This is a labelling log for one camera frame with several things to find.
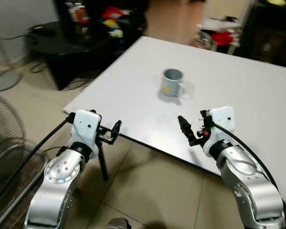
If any wire fan guard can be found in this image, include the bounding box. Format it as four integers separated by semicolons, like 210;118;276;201
0;92;49;206

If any red bag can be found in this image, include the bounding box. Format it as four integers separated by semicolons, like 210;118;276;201
212;30;237;46

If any black cabinet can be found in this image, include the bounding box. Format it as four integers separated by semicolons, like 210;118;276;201
52;0;149;44

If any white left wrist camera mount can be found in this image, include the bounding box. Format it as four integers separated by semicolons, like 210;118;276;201
69;109;103;149

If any black glass side table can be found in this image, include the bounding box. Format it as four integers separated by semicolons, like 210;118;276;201
26;21;148;91

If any grey ceramic mug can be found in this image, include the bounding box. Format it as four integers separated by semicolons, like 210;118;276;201
160;68;187;100

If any white low stool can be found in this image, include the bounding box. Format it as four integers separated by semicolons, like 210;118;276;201
197;17;245;54

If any dark wooden furniture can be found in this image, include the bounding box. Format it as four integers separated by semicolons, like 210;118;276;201
237;0;286;68

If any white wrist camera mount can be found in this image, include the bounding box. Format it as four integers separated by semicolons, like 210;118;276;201
69;109;103;149
202;106;236;154

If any grey robot foot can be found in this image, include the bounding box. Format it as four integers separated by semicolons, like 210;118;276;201
105;218;132;229

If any grey floor fan base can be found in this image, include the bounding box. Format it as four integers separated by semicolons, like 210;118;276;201
0;24;23;94

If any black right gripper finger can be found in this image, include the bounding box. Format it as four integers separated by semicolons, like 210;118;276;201
177;115;197;146

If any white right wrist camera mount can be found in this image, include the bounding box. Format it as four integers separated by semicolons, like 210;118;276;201
202;106;236;154

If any colourful plush toy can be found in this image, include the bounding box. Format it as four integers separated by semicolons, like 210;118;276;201
100;6;128;39

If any black table leg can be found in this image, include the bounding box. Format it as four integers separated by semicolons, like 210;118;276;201
98;145;109;181

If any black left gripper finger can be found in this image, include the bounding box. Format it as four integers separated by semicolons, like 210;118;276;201
110;120;123;146

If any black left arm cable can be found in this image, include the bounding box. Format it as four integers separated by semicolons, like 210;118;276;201
0;113;76;215

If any white rectangular table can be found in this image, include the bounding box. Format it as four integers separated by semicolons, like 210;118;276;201
62;36;286;207

